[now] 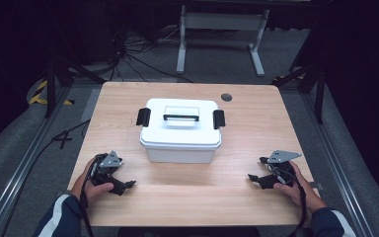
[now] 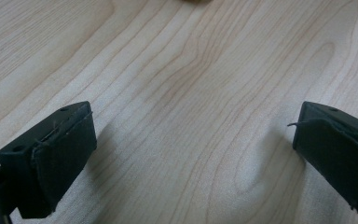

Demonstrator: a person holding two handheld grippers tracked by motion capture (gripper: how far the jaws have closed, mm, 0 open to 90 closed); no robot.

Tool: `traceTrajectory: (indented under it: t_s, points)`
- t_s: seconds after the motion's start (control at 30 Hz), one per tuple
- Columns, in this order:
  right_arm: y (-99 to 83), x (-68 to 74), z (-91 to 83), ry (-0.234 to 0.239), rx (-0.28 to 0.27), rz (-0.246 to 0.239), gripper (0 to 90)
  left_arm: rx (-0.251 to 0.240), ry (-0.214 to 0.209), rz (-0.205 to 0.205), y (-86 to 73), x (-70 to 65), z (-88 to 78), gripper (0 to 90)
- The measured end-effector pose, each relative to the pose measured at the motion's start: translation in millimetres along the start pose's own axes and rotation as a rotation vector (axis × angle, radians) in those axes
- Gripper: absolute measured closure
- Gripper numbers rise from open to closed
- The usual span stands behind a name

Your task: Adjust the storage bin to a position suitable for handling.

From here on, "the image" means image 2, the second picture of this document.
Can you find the brown round object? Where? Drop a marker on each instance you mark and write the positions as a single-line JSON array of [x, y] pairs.
[[196, 1]]

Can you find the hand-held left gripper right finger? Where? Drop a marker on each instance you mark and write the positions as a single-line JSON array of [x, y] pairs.
[[338, 149]]

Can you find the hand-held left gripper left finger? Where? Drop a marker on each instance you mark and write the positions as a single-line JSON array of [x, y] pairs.
[[49, 155]]

